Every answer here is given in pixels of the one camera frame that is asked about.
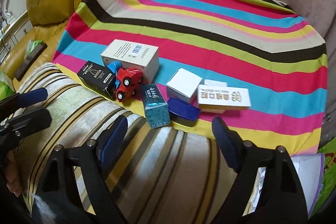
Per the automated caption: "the black product box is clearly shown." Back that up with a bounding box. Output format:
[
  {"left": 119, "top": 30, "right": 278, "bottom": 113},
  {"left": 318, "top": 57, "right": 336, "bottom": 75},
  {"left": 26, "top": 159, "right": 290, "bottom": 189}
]
[{"left": 77, "top": 61, "right": 116, "bottom": 101}]

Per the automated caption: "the red toy car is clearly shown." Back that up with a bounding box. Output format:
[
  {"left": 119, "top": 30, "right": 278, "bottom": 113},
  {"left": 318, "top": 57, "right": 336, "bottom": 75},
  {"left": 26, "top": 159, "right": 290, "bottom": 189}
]
[{"left": 116, "top": 67, "right": 143, "bottom": 102}]

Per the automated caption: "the teal toothpaste box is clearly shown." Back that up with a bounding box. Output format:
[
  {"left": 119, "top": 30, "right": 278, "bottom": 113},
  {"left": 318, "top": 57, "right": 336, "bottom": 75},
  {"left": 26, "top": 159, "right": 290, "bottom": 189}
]
[{"left": 141, "top": 84, "right": 170, "bottom": 128}]

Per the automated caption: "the white gold dental box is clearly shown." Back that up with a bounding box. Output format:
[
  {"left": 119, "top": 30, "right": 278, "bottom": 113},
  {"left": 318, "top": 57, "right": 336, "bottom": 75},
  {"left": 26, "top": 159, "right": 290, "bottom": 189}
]
[{"left": 197, "top": 85, "right": 251, "bottom": 111}]

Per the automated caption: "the person's left hand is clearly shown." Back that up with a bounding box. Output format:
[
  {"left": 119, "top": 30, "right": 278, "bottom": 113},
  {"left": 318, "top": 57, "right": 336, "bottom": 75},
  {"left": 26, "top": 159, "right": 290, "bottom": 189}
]
[{"left": 5, "top": 151, "right": 22, "bottom": 197}]

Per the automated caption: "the purple white cardboard box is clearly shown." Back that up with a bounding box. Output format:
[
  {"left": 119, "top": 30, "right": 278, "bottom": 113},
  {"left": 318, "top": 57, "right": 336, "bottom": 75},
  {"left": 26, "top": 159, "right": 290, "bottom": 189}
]
[{"left": 243, "top": 153, "right": 325, "bottom": 216}]

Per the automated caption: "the green cartoon bedding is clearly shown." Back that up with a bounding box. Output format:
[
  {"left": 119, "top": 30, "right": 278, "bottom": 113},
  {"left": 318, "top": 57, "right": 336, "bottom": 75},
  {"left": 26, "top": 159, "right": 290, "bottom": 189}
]
[{"left": 312, "top": 138, "right": 336, "bottom": 215}]

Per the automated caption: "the white barcode box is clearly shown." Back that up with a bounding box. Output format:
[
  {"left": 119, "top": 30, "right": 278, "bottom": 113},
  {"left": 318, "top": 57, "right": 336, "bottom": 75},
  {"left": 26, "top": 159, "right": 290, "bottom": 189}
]
[{"left": 100, "top": 39, "right": 159, "bottom": 84}]

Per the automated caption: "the dark blue flat case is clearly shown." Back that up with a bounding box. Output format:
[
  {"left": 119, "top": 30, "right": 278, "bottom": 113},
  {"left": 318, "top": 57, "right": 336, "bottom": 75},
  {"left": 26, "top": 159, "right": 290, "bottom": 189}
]
[{"left": 167, "top": 98, "right": 201, "bottom": 127}]

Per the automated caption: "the small white cube box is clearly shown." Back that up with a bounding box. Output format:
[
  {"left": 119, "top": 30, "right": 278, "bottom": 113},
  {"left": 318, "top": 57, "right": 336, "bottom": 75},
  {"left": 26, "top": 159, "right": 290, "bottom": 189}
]
[{"left": 166, "top": 68, "right": 203, "bottom": 104}]

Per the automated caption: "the striped colourful cloth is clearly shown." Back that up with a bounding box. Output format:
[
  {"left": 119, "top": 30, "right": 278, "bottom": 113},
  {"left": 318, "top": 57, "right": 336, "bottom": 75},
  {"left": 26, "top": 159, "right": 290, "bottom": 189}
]
[{"left": 52, "top": 0, "right": 327, "bottom": 155}]

